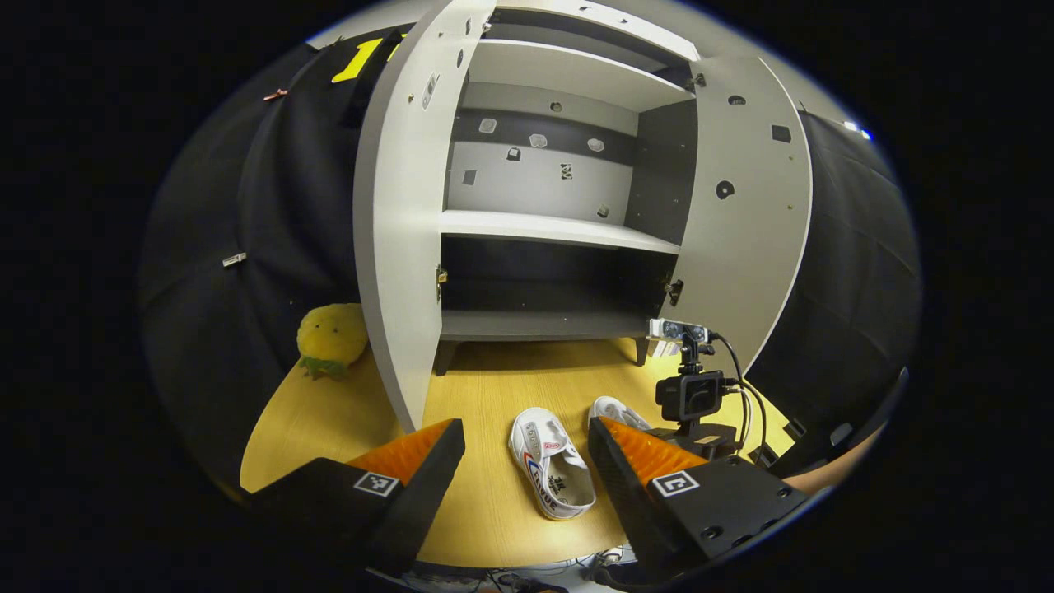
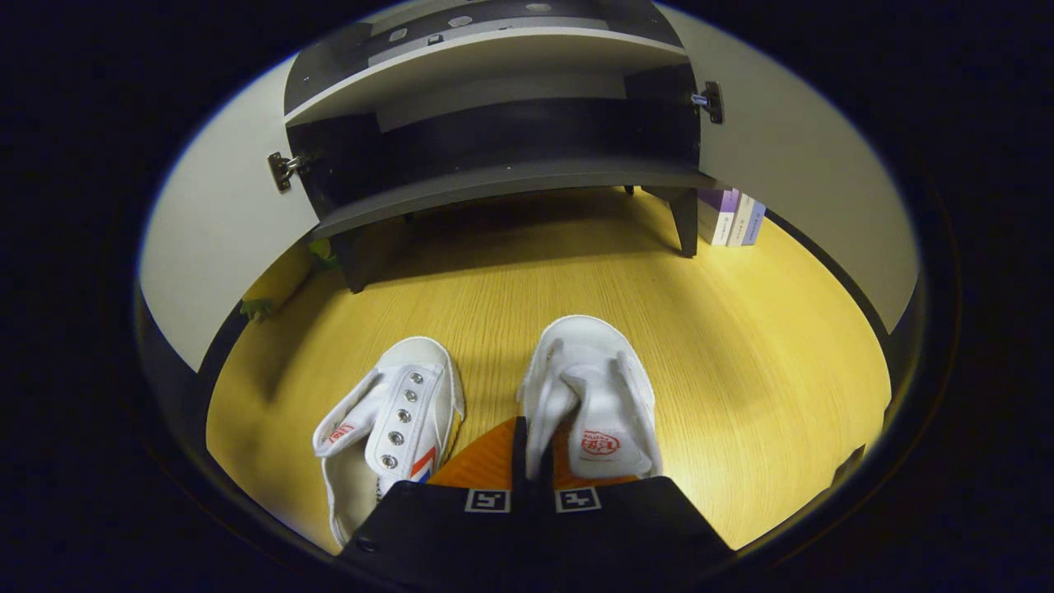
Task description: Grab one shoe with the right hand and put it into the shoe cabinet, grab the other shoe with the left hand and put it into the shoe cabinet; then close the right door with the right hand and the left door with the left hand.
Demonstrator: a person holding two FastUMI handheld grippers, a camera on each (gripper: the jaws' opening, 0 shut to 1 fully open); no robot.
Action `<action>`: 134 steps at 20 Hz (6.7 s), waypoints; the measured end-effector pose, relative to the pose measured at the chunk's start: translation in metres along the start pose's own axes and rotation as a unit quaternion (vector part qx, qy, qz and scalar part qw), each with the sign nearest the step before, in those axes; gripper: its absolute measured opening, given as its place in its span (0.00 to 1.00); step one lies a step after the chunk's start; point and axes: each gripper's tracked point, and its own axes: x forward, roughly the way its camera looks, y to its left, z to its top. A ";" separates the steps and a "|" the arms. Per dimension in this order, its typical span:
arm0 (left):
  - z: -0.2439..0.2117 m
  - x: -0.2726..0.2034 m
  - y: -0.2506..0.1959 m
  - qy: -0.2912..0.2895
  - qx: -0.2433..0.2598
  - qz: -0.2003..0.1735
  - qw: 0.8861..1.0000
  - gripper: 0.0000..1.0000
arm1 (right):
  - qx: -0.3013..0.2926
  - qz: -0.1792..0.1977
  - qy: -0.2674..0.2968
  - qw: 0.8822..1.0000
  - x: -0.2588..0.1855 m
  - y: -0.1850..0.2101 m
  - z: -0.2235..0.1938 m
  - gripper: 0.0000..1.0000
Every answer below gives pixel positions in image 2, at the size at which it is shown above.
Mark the white book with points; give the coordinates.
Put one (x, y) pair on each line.
(741, 221)

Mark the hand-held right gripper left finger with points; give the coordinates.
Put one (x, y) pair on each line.
(445, 527)

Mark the white cabinet shelf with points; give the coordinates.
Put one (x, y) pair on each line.
(494, 66)

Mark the yellow plush toy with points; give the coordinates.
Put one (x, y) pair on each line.
(280, 284)

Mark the white shoe cabinet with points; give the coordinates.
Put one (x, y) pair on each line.
(510, 173)

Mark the light blue book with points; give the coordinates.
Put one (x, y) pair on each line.
(755, 222)

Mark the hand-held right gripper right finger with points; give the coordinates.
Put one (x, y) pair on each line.
(626, 527)

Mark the white canvas shoe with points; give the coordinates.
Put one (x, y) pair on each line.
(589, 362)
(395, 395)

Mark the purple book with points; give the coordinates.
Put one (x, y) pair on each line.
(716, 216)

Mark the white shoe cabinet door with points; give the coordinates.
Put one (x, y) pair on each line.
(807, 165)
(222, 222)

